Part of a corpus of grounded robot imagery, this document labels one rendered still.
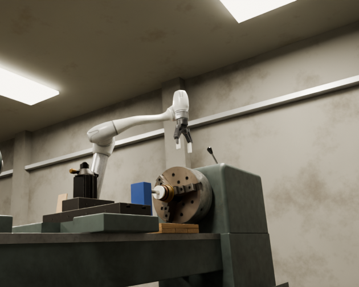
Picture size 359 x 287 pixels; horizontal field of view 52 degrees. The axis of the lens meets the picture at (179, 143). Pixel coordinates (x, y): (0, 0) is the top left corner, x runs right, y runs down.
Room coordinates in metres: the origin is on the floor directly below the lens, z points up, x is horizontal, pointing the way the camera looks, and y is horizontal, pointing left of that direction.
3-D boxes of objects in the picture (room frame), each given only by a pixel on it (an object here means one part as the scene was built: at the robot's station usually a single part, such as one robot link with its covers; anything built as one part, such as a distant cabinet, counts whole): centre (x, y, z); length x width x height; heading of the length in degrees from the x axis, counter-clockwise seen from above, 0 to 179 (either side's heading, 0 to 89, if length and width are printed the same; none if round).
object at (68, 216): (1.49, 0.36, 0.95); 0.43 x 0.18 x 0.04; 57
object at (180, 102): (2.30, -0.03, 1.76); 0.13 x 0.11 x 0.16; 6
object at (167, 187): (1.88, 0.09, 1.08); 0.09 x 0.09 x 0.09; 57
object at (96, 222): (1.46, 0.40, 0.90); 0.53 x 0.30 x 0.06; 57
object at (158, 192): (1.79, 0.15, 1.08); 0.13 x 0.07 x 0.07; 147
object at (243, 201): (2.35, -0.19, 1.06); 0.59 x 0.48 x 0.39; 147
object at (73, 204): (1.55, 0.40, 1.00); 0.20 x 0.10 x 0.05; 147
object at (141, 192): (1.72, 0.20, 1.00); 0.08 x 0.06 x 0.23; 57
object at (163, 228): (1.76, 0.17, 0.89); 0.36 x 0.30 x 0.04; 57
